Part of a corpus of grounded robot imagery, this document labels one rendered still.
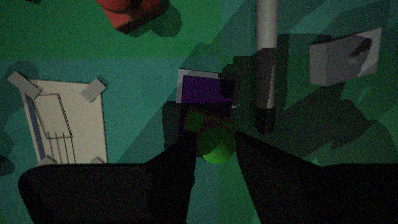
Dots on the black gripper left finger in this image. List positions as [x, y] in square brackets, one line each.
[155, 192]

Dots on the beige inspection card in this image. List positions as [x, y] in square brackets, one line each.
[65, 119]

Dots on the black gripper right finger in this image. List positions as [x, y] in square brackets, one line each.
[286, 189]

